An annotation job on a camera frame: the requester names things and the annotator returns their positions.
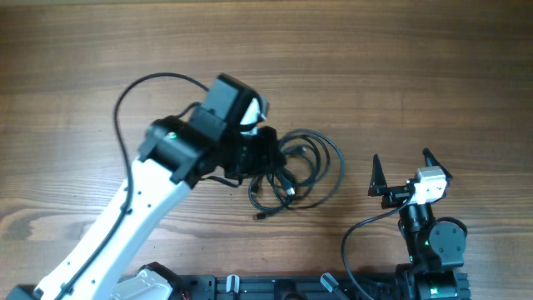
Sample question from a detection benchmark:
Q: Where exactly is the thick black cable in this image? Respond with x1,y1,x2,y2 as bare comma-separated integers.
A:
276,128,346,211

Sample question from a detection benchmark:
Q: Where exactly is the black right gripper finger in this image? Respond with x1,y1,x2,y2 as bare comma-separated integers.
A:
368,153,387,196
422,147,453,182

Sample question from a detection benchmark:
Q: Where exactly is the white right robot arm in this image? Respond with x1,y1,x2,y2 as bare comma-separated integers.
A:
368,148,471,300

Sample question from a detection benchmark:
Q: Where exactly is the thin black usb cable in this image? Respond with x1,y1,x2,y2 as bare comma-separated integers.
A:
247,143,321,221

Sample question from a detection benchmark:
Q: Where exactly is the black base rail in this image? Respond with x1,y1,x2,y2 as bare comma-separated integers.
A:
174,272,471,300

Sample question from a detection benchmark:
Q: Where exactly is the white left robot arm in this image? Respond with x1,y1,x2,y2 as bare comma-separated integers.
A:
7,73,286,299

